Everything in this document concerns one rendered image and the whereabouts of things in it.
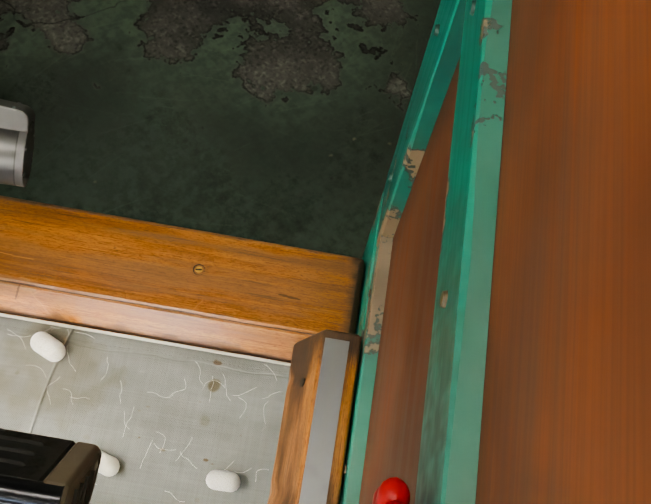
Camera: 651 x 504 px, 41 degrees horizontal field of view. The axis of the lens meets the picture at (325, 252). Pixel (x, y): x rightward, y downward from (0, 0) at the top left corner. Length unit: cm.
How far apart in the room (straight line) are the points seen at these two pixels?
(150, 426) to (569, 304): 66
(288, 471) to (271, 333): 17
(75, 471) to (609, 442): 35
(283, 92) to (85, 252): 109
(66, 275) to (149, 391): 14
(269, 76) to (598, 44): 170
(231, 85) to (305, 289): 111
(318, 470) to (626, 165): 54
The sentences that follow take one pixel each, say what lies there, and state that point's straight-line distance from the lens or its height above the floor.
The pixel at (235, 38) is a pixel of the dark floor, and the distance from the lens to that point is 201.
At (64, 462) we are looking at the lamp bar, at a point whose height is 109.
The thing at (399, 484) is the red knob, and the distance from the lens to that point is 33.
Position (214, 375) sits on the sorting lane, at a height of 74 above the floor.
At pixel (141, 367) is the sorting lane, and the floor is 74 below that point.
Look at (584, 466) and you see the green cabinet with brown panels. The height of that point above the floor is 138.
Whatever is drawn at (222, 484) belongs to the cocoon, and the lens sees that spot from 83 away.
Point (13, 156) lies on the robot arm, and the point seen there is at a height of 93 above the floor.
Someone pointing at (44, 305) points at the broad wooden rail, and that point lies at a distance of 91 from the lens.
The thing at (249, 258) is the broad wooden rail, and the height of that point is 76.
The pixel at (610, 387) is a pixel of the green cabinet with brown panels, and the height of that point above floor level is 139.
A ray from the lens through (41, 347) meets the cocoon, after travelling 88.
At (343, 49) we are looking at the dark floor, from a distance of 201.
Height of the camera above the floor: 158
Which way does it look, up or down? 65 degrees down
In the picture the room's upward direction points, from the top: 12 degrees clockwise
